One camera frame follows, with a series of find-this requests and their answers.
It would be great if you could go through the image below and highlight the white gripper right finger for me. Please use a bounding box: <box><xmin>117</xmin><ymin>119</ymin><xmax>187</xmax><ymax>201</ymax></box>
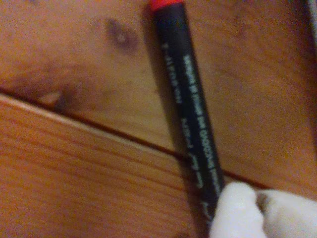
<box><xmin>256</xmin><ymin>189</ymin><xmax>317</xmax><ymax>238</ymax></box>

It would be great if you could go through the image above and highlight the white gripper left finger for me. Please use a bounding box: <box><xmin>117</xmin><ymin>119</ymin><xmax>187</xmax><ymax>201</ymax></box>
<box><xmin>209</xmin><ymin>182</ymin><xmax>267</xmax><ymax>238</ymax></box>

